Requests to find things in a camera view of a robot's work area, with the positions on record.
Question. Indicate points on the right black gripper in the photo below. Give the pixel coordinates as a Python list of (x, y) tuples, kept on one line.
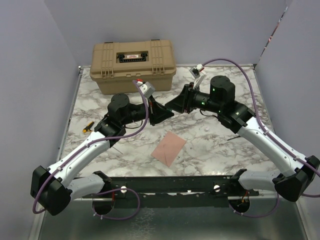
[(183, 102)]

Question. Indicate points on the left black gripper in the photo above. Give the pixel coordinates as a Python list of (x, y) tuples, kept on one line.
[(157, 112)]

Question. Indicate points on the pink paper envelope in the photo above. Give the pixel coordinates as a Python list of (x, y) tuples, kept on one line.
[(168, 148)]

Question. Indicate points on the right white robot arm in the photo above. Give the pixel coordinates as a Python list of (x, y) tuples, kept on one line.
[(294, 170)]

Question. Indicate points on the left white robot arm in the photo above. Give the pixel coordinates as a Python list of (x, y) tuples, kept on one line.
[(56, 186)]

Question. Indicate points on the tan plastic toolbox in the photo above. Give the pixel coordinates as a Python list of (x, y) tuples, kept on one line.
[(116, 64)]

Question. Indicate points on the yellow black screwdriver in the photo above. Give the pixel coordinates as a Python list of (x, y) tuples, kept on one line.
[(88, 128)]

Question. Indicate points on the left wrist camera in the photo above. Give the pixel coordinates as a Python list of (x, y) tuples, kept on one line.
[(146, 88)]

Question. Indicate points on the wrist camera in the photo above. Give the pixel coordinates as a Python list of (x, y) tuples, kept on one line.
[(198, 75), (146, 88)]

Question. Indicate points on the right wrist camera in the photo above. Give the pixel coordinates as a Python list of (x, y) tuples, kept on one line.
[(198, 75)]

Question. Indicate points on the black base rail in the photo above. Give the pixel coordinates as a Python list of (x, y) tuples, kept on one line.
[(169, 191)]

